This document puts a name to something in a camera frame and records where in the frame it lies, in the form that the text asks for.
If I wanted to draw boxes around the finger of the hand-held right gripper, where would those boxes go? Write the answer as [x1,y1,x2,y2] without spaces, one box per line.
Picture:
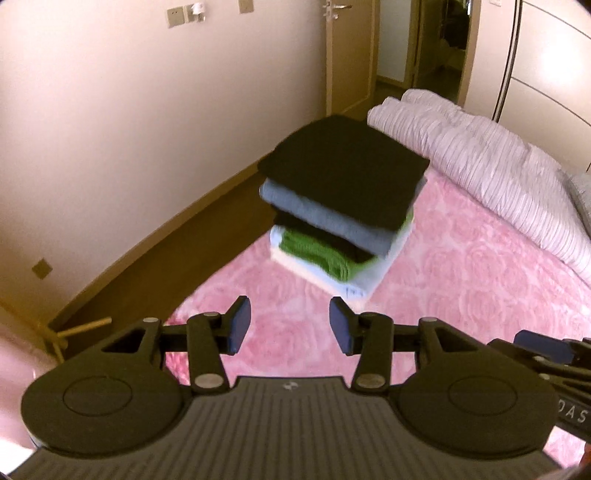
[515,329,591,365]
[487,338,591,393]

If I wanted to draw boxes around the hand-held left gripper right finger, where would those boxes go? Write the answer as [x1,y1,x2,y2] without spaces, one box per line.
[329,296,481,395]

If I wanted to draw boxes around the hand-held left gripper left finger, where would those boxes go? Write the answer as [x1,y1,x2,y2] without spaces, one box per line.
[99,296,252,395]

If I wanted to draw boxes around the black garment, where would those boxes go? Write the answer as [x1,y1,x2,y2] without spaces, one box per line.
[257,115,431,234]

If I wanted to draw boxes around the folded light blue garment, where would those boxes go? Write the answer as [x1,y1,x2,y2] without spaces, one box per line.
[269,225,408,302]

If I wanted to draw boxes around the folded green garment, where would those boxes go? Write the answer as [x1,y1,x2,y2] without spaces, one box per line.
[279,215,413,282]

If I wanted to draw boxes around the folded dark garment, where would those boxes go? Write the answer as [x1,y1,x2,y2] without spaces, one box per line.
[274,210,375,265]

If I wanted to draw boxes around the pink floral blanket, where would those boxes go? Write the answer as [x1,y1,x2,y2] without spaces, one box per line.
[164,171,591,469]

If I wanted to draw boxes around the folded blue-grey garment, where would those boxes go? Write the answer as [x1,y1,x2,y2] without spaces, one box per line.
[259,178,416,257]

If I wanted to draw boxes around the grey pillow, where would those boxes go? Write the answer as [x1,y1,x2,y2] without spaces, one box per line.
[566,171,591,223]

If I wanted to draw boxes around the striped lilac duvet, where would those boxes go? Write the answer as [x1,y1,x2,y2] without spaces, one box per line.
[367,89,591,273]

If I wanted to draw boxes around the pink patterned curtain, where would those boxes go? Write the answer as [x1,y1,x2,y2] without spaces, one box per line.
[0,323,61,450]

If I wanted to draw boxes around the cream panelled wardrobe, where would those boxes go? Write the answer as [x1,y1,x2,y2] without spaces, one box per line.
[462,0,591,172]

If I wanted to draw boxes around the wooden door with handle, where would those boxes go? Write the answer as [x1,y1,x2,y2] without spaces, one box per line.
[323,0,382,119]

